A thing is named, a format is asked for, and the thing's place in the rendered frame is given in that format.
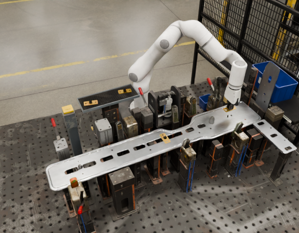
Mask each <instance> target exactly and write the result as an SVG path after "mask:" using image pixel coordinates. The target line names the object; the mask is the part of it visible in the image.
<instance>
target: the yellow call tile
mask: <svg viewBox="0 0 299 233"><path fill-rule="evenodd" d="M62 110H63V113H64V114H67V113H70V112H73V111H74V110H73V107H72V105H67V106H64V107H62Z"/></svg>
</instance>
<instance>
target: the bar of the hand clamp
mask: <svg viewBox="0 0 299 233"><path fill-rule="evenodd" d="M222 82H223V79H221V77H220V76H217V77H215V83H214V97H215V98H217V96H218V100H220V87H221V83H222ZM215 101H216V100H215Z"/></svg>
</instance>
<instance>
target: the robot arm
mask: <svg viewBox="0 0 299 233"><path fill-rule="evenodd" d="M183 36H187V37H189V38H192V39H194V40H195V41H196V42H197V43H198V44H199V45H200V46H201V48H202V49H203V50H204V51H205V52H206V53H207V54H208V55H209V56H210V57H211V58H212V59H213V60H215V61H216V62H221V61H223V60H225V61H227V62H228V63H230V64H231V65H232V67H231V71H230V77H229V82H228V85H227V87H226V90H225V93H224V96H225V98H226V99H227V106H226V107H227V108H228V107H229V110H232V109H233V108H234V105H235V106H238V103H239V101H240V97H241V88H242V86H243V80H244V77H245V73H246V69H247V63H246V62H245V61H244V59H243V58H242V57H241V56H240V55H239V54H238V53H237V52H235V51H233V50H229V49H225V48H224V47H223V46H222V45H221V44H220V43H219V41H218V40H217V39H216V38H215V37H214V36H213V35H212V34H211V33H210V32H209V31H208V29H207V28H205V27H204V26H203V25H202V24H201V23H200V22H199V21H197V20H189V21H181V20H178V21H175V22H173V23H172V24H171V25H170V26H169V27H168V28H167V29H166V30H165V31H164V32H163V33H162V34H161V35H160V36H159V38H158V39H157V40H156V41H155V42H154V43H153V45H152V46H151V47H150V48H149V49H148V50H147V51H146V53H145V54H144V55H143V56H141V57H140V58H139V59H138V60H137V61H136V62H135V63H134V64H133V65H132V66H131V67H130V69H129V70H128V77H129V79H130V80H131V81H133V86H134V87H135V89H136V90H137V92H138V93H139V94H140V92H139V89H138V88H139V87H141V89H142V91H143V94H144V95H143V96H144V98H145V101H146V102H147V103H148V93H149V92H150V79H151V76H152V73H153V68H154V65H155V64H156V63H157V62H158V61H159V60H160V59H161V58H162V57H163V56H164V55H165V54H166V53H168V52H169V51H170V50H171V49H172V48H173V47H174V45H175V44H176V43H177V42H178V41H179V39H180V38H181V37H183ZM137 107H138V108H140V109H141V108H144V107H145V106H144V101H143V98H142V96H141V94H140V97H139V98H135V99H134V101H133V102H132V103H131V105H130V110H131V109H133V108H137Z"/></svg>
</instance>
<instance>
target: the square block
mask: <svg viewBox="0 0 299 233"><path fill-rule="evenodd" d="M283 114H284V111H283V110H282V109H280V108H279V107H278V106H273V107H270V108H268V109H267V111H266V114H265V115H266V116H265V119H264V120H266V121H267V122H268V123H269V124H271V125H272V126H273V127H274V128H275V129H276V130H277V129H278V126H279V124H280V121H281V119H282V117H283ZM274 136H275V134H273V135H271V137H274ZM271 144H272V143H271V142H270V141H267V143H266V146H265V148H264V151H263V152H266V151H268V150H270V147H271Z"/></svg>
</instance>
